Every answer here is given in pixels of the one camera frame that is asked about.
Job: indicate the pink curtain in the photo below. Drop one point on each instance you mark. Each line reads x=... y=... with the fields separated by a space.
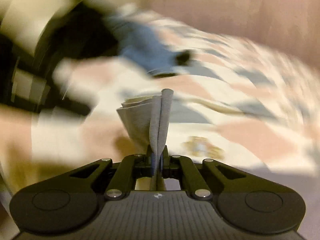
x=291 y=26

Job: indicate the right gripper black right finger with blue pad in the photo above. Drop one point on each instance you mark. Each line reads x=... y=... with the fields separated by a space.
x=191 y=182

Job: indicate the pink blue checkered quilt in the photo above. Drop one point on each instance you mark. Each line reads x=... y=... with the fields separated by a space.
x=235 y=101

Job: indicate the black garment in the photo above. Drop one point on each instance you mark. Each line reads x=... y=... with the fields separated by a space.
x=78 y=34

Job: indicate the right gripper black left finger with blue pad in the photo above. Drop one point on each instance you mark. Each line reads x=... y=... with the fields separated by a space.
x=126 y=174

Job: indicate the blue denim jeans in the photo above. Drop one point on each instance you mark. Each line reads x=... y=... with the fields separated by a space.
x=139 y=43

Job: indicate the grey cloth garment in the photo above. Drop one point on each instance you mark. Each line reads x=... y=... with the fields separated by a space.
x=152 y=124

